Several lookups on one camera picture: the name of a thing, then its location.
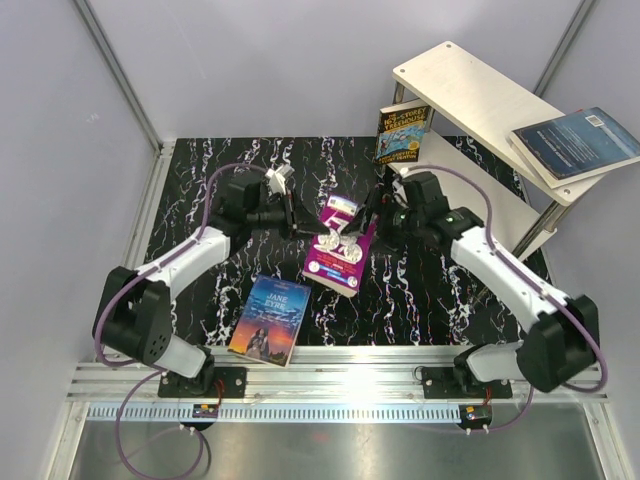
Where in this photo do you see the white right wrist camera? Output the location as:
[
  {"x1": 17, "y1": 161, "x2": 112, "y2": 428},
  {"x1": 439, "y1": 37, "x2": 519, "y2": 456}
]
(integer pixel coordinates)
[{"x1": 392, "y1": 168, "x2": 410, "y2": 203}]

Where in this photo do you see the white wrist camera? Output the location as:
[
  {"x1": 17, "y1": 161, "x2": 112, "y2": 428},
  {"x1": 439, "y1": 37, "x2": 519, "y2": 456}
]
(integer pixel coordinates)
[
  {"x1": 392, "y1": 168, "x2": 410, "y2": 203},
  {"x1": 265, "y1": 164, "x2": 294, "y2": 196}
]

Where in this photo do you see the white two-tier shelf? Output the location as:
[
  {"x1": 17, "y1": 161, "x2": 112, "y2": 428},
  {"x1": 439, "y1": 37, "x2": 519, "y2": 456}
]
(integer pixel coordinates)
[{"x1": 393, "y1": 41, "x2": 600, "y2": 259}]

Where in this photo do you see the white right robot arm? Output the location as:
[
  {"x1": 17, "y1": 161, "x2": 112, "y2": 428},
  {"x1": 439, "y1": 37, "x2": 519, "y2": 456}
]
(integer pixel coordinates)
[{"x1": 341, "y1": 166, "x2": 608, "y2": 397}]

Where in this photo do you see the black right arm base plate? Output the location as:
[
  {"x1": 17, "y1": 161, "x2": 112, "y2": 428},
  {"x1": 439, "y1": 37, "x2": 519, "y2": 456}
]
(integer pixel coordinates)
[{"x1": 414, "y1": 366, "x2": 513, "y2": 400}]

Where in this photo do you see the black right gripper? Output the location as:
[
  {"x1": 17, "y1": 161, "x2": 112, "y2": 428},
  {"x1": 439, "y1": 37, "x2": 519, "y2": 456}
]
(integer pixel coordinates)
[{"x1": 340, "y1": 188, "x2": 424, "y2": 257}]

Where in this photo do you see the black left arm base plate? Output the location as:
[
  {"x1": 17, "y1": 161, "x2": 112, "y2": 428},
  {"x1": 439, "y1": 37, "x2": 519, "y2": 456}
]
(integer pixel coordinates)
[{"x1": 158, "y1": 367, "x2": 248, "y2": 399}]

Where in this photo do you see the aluminium frame rail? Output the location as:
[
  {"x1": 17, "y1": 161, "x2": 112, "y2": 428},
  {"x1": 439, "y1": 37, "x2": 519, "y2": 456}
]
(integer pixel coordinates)
[{"x1": 47, "y1": 139, "x2": 626, "y2": 480}]

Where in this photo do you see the yellow 169-Storey Treehouse book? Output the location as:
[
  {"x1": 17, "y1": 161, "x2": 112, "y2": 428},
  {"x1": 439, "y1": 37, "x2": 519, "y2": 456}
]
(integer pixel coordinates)
[{"x1": 374, "y1": 99, "x2": 431, "y2": 165}]

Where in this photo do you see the purple paperback book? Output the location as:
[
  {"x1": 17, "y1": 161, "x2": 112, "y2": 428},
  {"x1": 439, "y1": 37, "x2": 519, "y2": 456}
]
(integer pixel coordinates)
[{"x1": 302, "y1": 195, "x2": 377, "y2": 298}]

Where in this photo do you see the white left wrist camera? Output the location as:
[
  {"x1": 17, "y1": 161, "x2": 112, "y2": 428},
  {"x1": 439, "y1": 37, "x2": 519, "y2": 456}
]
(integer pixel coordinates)
[{"x1": 265, "y1": 164, "x2": 294, "y2": 196}]

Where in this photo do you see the Jane Eyre book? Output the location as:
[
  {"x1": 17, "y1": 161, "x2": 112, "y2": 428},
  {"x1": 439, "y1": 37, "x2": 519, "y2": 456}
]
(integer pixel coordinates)
[{"x1": 228, "y1": 275, "x2": 311, "y2": 367}]

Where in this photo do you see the black marble pattern mat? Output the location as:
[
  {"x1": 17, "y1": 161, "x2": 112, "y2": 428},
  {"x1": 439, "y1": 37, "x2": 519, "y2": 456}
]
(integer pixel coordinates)
[{"x1": 145, "y1": 137, "x2": 523, "y2": 346}]

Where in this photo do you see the dark blue book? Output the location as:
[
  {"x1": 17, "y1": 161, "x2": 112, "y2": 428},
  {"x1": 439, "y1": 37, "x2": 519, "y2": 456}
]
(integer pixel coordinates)
[{"x1": 508, "y1": 107, "x2": 639, "y2": 189}]

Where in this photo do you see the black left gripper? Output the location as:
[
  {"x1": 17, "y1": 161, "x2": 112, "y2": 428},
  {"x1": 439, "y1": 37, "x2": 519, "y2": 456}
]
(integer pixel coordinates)
[{"x1": 247, "y1": 189, "x2": 330, "y2": 241}]

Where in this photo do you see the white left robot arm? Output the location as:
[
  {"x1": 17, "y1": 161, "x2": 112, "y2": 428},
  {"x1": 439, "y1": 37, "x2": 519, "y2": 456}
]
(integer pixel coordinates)
[{"x1": 92, "y1": 172, "x2": 329, "y2": 397}]

